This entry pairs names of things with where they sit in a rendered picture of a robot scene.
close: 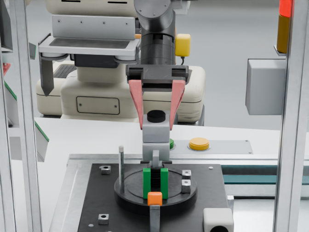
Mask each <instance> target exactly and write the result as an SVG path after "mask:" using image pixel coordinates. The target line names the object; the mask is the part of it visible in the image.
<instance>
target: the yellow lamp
mask: <svg viewBox="0 0 309 232"><path fill-rule="evenodd" d="M288 28H289V17H286V16H283V15H281V14H280V13H279V20H278V33H277V46H276V49H277V50H278V51H279V52H282V53H285V54H286V52H287V40H288Z"/></svg>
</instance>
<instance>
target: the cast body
mask: <svg viewBox="0 0 309 232"><path fill-rule="evenodd" d="M142 139H143V143H142V160H144V161H153V167H159V161H169V160H170V115H166V114H165V112H163V111H161V110H151V111H149V112H148V113H147V114H144V115H143V125H142Z"/></svg>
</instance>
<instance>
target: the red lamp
mask: <svg viewBox="0 0 309 232"><path fill-rule="evenodd" d="M290 4H291V0H280V7H279V13H280V14H281V15H283V16H286V17H289V16H290Z"/></svg>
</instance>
